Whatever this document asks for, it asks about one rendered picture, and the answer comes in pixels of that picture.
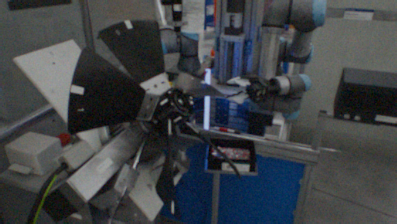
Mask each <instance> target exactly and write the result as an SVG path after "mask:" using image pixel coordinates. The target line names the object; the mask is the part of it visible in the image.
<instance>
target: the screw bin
mask: <svg viewBox="0 0 397 224"><path fill-rule="evenodd" d="M208 140H209V141H210V142H211V143H213V144H214V145H215V146H216V147H228V148H229V147H230V148H240V149H250V152H251V153H250V154H251V155H250V157H251V159H233V158H229V159H230V160H231V161H232V162H233V164H234V165H235V166H236V167H237V170H238V171H239V172H251V173H254V172H255V165H256V162H257V156H256V152H255V143H254V140H240V139H227V138H208ZM211 148H212V147H211V146H209V145H208V149H207V155H206V159H207V169H209V170H220V171H231V172H234V171H233V169H232V167H231V166H230V165H229V164H228V163H227V162H226V160H225V159H224V158H222V157H211Z"/></svg>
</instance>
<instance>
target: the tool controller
mask: <svg viewBox="0 0 397 224"><path fill-rule="evenodd" d="M333 116H334V117H335V118H341V119H346V120H350V121H361V122H366V123H373V124H378V125H385V126H389V127H397V73H393V72H382V71H376V70H370V69H353V68H347V67H344V68H343V70H342V74H341V79H340V83H339V85H338V88H337V91H336V96H335V100H334V105H333Z"/></svg>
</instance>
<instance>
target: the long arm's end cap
mask: <svg viewBox="0 0 397 224"><path fill-rule="evenodd" d="M85 204H86V202H85V201H84V200H83V199H82V197H81V196H80V195H79V194H77V192H76V191H75V190H74V189H73V188H72V186H71V185H70V184H68V183H67V182H65V183H63V184H61V185H60V186H58V187H57V188H56V189H53V190H52V191H51V192H50V193H49V194H48V195H47V196H45V202H44V204H43V205H42V209H43V210H45V212H46V213H47V214H48V215H49V216H50V217H51V218H52V219H53V220H54V221H55V223H57V222H59V221H61V220H64V219H65V218H66V217H68V216H70V215H73V214H75V213H76V212H77V211H79V210H81V209H82V207H83V206H84V205H85Z"/></svg>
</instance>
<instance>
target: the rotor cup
mask: <svg viewBox="0 0 397 224"><path fill-rule="evenodd" d="M166 99H167V101H166V102H165V103H164V104H162V105H161V104H160V103H161V102H163V101H165V100H166ZM179 99H181V100H182V101H183V102H184V104H183V105H181V104H180V103H179ZM193 114H194V105H193V103H192V100H191V97H190V96H189V95H188V94H187V93H186V91H184V90H183V89H181V87H179V86H171V87H170V88H168V89H167V90H166V91H164V92H162V93H161V94H160V98H159V100H158V102H157V105H156V106H155V111H154V113H153V115H152V117H151V119H150V121H143V122H144V124H145V126H146V127H147V128H148V129H149V130H150V132H152V133H154V134H155V135H156V136H159V137H164V132H167V118H169V119H170V121H171V128H172V130H171V132H173V131H174V128H175V126H177V125H179V124H180V123H182V122H183V121H185V120H187V119H188V118H190V117H192V115H193ZM179 117H181V119H179V120H178V121H176V122H175V120H176V119H177V118H179Z"/></svg>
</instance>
